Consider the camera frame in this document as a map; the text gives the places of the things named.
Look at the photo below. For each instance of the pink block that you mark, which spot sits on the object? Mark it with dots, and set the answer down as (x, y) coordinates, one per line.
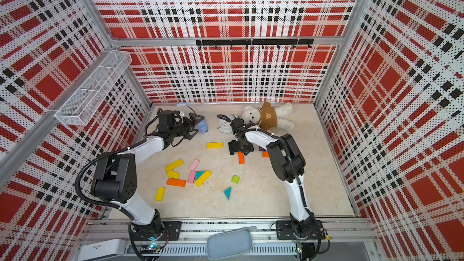
(192, 176)
(194, 165)

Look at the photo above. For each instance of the yellow long block left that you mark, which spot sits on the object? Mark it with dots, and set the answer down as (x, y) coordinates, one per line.
(174, 165)

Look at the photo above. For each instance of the yellow long block top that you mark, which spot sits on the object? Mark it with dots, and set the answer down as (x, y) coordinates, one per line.
(215, 145)

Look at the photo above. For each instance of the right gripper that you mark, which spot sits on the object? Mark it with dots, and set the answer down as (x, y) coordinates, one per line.
(232, 148)

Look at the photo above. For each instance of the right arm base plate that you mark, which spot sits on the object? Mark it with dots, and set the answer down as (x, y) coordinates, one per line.
(285, 231)

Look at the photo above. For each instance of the teal triangle block centre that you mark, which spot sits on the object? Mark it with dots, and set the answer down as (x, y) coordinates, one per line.
(199, 174)

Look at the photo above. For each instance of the white teddy bear brown hoodie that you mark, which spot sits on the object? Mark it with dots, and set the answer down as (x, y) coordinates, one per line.
(268, 116)

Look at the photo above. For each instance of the teal triangle block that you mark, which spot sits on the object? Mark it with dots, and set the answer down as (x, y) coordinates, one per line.
(227, 192)
(199, 174)

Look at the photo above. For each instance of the small yellow block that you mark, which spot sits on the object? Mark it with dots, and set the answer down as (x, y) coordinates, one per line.
(173, 174)

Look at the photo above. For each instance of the white wire basket shelf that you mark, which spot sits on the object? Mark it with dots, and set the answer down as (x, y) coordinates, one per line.
(80, 108)

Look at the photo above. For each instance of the grey pouch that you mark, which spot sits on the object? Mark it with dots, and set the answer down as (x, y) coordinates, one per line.
(229, 244)

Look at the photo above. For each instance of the yellow long block centre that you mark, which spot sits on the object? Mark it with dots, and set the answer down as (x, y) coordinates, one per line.
(202, 178)

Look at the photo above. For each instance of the black hook rail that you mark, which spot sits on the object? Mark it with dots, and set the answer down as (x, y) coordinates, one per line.
(248, 42)

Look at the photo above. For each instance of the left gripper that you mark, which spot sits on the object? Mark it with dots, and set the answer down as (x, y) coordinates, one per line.
(190, 125)

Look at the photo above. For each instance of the green half-cylinder block lower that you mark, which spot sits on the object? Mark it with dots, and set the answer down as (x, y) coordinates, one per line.
(235, 179)

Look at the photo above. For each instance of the orange rectangular block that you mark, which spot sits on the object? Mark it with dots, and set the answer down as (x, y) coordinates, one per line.
(241, 158)

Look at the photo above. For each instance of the yellow long block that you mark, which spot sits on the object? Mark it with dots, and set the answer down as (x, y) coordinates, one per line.
(202, 178)
(215, 145)
(174, 165)

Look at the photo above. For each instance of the white alarm clock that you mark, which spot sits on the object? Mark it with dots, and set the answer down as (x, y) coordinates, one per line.
(224, 122)

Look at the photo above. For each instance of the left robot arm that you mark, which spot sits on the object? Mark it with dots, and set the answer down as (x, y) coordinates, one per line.
(110, 180)

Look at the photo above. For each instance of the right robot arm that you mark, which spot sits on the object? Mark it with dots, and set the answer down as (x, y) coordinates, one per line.
(288, 165)

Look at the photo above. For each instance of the yellow block bottom left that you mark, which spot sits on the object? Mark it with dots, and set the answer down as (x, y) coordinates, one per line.
(160, 194)

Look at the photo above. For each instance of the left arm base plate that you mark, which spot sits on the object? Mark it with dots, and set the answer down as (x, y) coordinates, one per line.
(170, 230)

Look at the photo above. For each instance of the white box device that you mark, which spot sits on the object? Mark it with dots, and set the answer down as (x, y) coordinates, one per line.
(102, 250)

